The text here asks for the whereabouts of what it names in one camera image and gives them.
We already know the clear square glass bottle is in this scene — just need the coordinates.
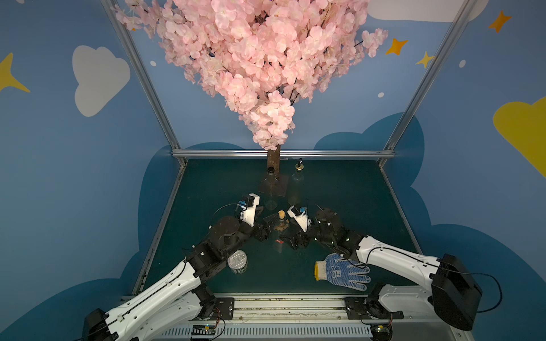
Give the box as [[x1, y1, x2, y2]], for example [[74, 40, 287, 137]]
[[287, 159, 304, 205]]

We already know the aluminium back crossbar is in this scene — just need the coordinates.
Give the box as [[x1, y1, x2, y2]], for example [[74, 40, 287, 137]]
[[171, 149, 395, 159]]

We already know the aluminium frame post left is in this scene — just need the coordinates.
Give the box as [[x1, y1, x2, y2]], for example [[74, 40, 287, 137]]
[[100, 0, 187, 168]]

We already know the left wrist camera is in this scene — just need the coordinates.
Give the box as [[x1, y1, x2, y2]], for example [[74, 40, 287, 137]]
[[235, 193, 260, 227]]

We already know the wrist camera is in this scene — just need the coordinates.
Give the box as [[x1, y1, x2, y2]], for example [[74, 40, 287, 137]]
[[288, 205, 311, 233], [235, 193, 260, 227]]

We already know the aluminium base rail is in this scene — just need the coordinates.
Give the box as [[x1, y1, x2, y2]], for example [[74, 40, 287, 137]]
[[152, 294, 473, 340]]

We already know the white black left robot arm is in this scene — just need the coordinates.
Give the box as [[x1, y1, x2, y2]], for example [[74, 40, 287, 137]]
[[82, 216, 272, 340]]

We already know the brown tree base plate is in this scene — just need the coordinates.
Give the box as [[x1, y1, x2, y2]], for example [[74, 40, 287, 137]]
[[260, 173, 289, 197]]

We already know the cork stoppered glass bottle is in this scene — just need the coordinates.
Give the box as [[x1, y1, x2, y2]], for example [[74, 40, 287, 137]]
[[274, 210, 289, 253]]

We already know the pink cherry blossom tree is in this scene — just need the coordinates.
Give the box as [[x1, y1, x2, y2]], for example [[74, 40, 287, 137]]
[[112, 0, 389, 161]]

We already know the aluminium frame post right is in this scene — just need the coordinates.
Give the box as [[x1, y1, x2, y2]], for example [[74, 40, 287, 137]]
[[383, 0, 478, 158]]

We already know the aluminium frame post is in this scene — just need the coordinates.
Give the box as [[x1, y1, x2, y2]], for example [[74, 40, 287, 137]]
[[100, 0, 187, 168], [383, 0, 478, 158]]

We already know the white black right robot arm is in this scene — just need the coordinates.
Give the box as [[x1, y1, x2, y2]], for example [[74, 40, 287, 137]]
[[284, 205, 483, 331]]

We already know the black capped glass bottle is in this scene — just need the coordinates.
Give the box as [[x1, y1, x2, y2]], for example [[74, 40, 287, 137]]
[[262, 166, 278, 211]]

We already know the small green circuit board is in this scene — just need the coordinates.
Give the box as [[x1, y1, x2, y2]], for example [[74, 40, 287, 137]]
[[191, 324, 216, 339]]

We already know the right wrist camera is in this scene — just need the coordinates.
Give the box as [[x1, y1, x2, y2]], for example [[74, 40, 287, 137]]
[[288, 205, 311, 233]]

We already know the blue dotted work glove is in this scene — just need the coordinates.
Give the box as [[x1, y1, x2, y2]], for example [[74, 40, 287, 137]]
[[314, 254, 371, 291]]

